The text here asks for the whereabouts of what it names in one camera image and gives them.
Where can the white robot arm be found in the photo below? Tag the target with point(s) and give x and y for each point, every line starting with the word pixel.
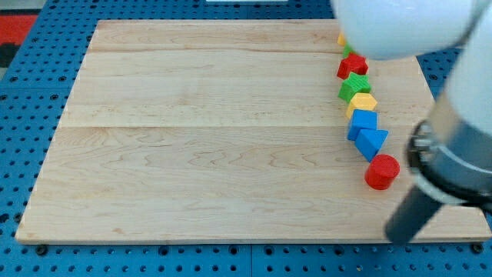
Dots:
pixel 450 151

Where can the green star block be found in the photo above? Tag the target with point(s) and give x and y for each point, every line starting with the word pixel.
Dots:
pixel 352 85

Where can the red star block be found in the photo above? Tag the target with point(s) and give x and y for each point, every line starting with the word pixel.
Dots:
pixel 353 63

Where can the wooden board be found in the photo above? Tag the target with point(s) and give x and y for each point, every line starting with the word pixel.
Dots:
pixel 207 131

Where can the blue cube block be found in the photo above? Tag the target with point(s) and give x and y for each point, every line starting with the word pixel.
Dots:
pixel 361 119

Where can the blue triangle block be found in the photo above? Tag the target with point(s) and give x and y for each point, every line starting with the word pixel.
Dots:
pixel 370 141

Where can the yellow hexagon block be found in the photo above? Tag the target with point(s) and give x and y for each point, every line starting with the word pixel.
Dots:
pixel 362 101

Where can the small green block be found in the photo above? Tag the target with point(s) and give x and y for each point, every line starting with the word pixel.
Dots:
pixel 347 51

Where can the small yellow block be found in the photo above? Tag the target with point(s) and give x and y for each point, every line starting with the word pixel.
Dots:
pixel 341 39

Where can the red cylinder block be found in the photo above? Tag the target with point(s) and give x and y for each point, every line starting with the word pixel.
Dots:
pixel 382 171

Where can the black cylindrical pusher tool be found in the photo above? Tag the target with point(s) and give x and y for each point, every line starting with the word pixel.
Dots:
pixel 415 211

